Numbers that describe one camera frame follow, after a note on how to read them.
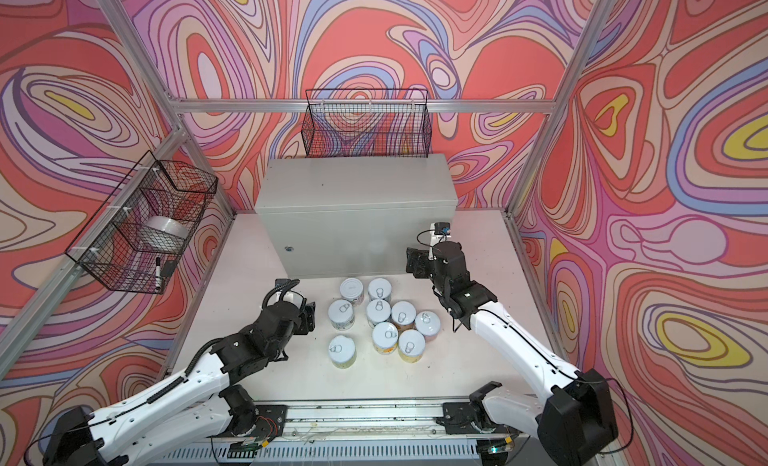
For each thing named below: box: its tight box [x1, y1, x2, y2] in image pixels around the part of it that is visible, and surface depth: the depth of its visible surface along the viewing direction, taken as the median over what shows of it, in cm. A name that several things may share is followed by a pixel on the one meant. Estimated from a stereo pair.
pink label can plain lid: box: [340, 277, 364, 302], surface depth 93 cm
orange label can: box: [391, 300, 417, 332], surface depth 88 cm
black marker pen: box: [155, 256, 162, 291], surface depth 73 cm
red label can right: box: [415, 310, 441, 342], surface depth 86 cm
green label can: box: [328, 335, 357, 369], surface depth 82 cm
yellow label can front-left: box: [372, 322, 399, 355], surface depth 84 cm
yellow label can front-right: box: [398, 329, 426, 363], surface depth 82 cm
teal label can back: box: [368, 277, 392, 301], surface depth 93 cm
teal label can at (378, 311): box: [366, 298, 391, 327], surface depth 88 cm
